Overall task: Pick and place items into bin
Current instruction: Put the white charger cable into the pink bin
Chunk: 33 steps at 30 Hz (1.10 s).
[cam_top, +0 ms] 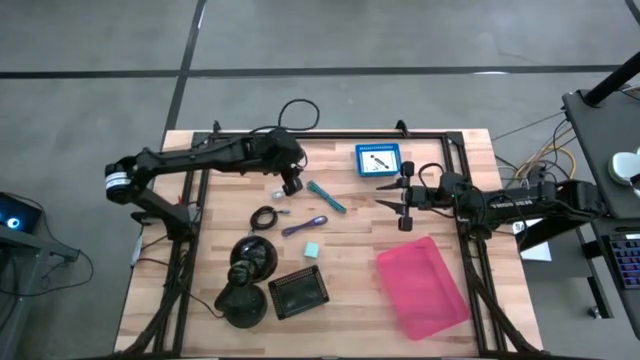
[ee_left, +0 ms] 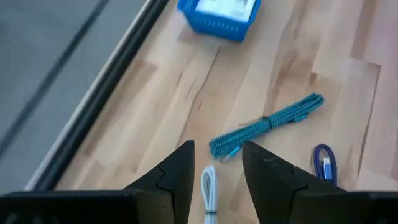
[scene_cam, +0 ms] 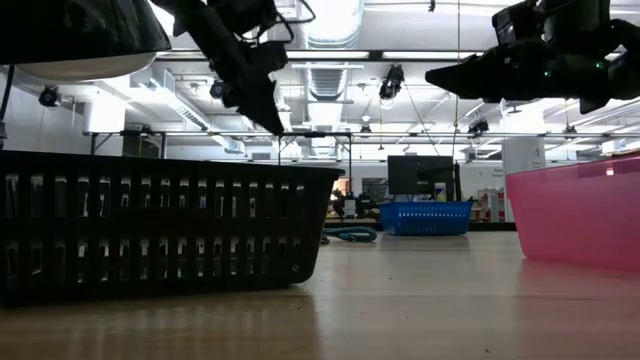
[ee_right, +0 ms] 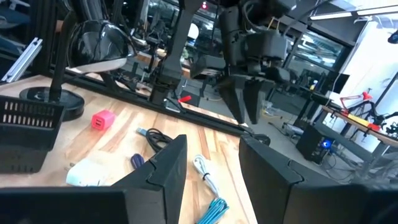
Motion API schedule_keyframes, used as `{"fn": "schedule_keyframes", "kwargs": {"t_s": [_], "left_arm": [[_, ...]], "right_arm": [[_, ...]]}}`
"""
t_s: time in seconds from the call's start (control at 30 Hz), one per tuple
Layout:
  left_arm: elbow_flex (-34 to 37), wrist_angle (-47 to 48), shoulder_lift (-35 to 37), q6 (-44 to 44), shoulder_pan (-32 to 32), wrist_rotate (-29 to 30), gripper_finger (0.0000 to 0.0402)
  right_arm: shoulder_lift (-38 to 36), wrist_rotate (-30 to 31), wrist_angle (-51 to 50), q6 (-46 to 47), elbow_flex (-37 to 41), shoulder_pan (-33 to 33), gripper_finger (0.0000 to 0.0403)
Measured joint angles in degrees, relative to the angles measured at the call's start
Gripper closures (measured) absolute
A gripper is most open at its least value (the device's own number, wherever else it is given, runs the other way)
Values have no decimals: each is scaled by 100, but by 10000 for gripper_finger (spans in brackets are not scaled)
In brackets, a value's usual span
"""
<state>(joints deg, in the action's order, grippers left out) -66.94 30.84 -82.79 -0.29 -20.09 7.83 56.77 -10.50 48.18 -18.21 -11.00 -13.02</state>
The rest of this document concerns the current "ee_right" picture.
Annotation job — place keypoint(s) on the small light blue block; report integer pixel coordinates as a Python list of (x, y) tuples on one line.
[(90, 174)]

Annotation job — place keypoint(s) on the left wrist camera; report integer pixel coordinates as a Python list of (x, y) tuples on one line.
[(267, 46)]

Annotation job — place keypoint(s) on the red frame object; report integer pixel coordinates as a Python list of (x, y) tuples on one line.
[(365, 95)]

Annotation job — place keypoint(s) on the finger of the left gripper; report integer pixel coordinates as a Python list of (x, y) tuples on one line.
[(234, 99), (255, 99)]

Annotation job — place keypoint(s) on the pink USB wall charger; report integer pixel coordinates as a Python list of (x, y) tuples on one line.
[(103, 119)]

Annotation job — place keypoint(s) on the silver aluminium extrusion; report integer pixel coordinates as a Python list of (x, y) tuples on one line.
[(21, 60)]

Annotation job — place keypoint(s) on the black computer tower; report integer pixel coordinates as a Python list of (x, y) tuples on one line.
[(314, 146)]

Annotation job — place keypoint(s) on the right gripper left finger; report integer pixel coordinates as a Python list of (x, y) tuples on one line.
[(164, 186)]

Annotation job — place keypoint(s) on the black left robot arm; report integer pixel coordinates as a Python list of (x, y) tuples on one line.
[(174, 46)]

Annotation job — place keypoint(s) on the red clip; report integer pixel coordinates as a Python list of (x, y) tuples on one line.
[(185, 99)]

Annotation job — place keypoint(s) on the black table frame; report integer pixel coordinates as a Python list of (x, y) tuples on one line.
[(217, 124)]

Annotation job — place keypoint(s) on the wooden background table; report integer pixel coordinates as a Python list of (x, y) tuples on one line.
[(357, 121)]

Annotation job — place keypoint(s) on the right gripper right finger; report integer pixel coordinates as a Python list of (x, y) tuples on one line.
[(267, 193)]

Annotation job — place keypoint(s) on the black slotted plastic basket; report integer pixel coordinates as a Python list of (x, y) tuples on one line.
[(28, 137)]

